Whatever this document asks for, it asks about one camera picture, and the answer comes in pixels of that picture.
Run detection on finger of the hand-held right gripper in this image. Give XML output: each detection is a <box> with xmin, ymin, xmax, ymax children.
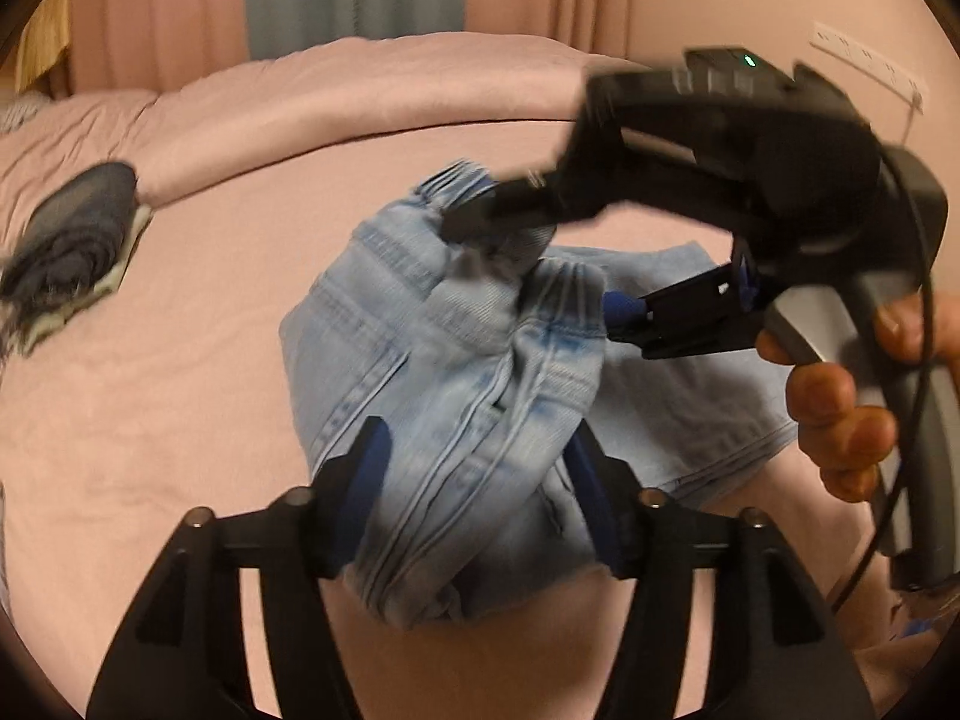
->
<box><xmin>437</xmin><ymin>165</ymin><xmax>578</xmax><ymax>247</ymax></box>
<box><xmin>602</xmin><ymin>259</ymin><xmax>777</xmax><ymax>359</ymax></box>

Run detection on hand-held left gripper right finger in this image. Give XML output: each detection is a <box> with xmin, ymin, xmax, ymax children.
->
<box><xmin>562</xmin><ymin>424</ymin><xmax>878</xmax><ymax>720</ymax></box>

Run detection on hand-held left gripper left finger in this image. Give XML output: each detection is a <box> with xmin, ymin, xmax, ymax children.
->
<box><xmin>86</xmin><ymin>416</ymin><xmax>392</xmax><ymax>720</ymax></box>

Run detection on light blue denim pants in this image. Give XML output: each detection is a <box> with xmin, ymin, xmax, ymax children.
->
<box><xmin>279</xmin><ymin>159</ymin><xmax>800</xmax><ymax>627</ymax></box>

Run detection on person's right hand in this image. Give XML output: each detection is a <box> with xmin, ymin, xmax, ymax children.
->
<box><xmin>756</xmin><ymin>291</ymin><xmax>960</xmax><ymax>502</ymax></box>

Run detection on bed with pink sheet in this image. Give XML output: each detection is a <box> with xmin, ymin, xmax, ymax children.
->
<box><xmin>0</xmin><ymin>120</ymin><xmax>901</xmax><ymax>720</ymax></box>

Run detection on pink duvet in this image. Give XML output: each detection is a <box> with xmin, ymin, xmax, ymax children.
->
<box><xmin>0</xmin><ymin>34</ymin><xmax>646</xmax><ymax>211</ymax></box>

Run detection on folded light green garment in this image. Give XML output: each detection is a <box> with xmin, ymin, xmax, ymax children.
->
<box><xmin>15</xmin><ymin>202</ymin><xmax>155</xmax><ymax>357</ymax></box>

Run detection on folded dark blue jeans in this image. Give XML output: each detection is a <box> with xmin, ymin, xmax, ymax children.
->
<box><xmin>0</xmin><ymin>161</ymin><xmax>140</xmax><ymax>331</ymax></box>

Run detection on yellow pleated cloth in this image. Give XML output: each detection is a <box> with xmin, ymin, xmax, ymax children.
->
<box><xmin>15</xmin><ymin>0</ymin><xmax>76</xmax><ymax>98</ymax></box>

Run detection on small plaid pillow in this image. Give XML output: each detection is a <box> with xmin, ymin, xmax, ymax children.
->
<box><xmin>0</xmin><ymin>100</ymin><xmax>42</xmax><ymax>134</ymax></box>

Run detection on white wall socket strip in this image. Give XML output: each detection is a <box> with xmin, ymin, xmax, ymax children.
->
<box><xmin>810</xmin><ymin>22</ymin><xmax>929</xmax><ymax>104</ymax></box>

